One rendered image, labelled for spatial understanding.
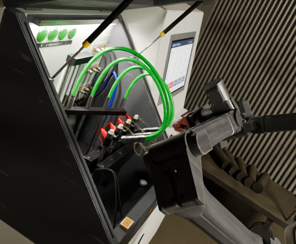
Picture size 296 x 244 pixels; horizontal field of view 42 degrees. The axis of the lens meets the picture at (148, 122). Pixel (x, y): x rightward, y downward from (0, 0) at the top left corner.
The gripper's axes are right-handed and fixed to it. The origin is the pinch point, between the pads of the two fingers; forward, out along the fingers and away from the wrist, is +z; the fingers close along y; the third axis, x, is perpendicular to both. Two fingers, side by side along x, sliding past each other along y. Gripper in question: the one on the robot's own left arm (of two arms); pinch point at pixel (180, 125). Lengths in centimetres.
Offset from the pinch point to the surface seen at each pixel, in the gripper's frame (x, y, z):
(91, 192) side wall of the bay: 6.7, 27.6, 18.7
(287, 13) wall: -9, -298, 60
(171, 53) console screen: -21, -61, 36
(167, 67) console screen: -15, -58, 39
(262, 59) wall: 24, -285, 94
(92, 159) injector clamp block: 4.0, 2.3, 43.9
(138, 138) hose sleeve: 2.4, -5.8, 24.8
